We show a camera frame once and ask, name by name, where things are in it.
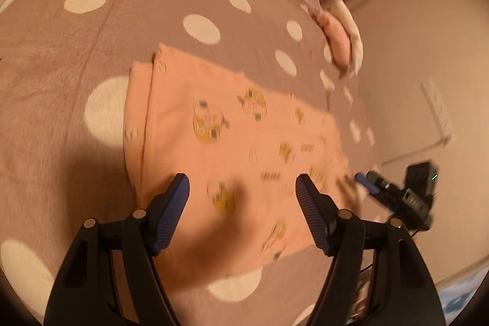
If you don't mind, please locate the peach duck-print garment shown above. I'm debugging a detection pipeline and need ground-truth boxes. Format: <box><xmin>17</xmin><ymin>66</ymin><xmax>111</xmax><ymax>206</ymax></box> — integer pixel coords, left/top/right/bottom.
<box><xmin>123</xmin><ymin>46</ymin><xmax>349</xmax><ymax>275</ymax></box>

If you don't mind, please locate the folded pink garment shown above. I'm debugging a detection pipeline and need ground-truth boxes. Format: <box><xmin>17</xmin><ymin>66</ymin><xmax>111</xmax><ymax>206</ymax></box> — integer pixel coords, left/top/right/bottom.
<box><xmin>317</xmin><ymin>11</ymin><xmax>351</xmax><ymax>72</ymax></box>

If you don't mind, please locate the folded white garment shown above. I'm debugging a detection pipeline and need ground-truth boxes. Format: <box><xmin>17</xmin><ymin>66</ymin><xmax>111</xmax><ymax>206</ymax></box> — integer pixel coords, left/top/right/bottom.
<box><xmin>329</xmin><ymin>0</ymin><xmax>364</xmax><ymax>76</ymax></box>

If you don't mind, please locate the brown polka-dot bed blanket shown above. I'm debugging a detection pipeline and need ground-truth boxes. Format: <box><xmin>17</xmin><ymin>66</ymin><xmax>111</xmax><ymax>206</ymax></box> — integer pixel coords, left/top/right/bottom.
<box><xmin>1</xmin><ymin>0</ymin><xmax>375</xmax><ymax>325</ymax></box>

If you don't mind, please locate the white wall power strip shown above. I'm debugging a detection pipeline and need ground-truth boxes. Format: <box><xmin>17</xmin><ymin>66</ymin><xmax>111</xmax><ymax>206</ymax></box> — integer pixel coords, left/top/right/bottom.
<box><xmin>420</xmin><ymin>79</ymin><xmax>454</xmax><ymax>146</ymax></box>

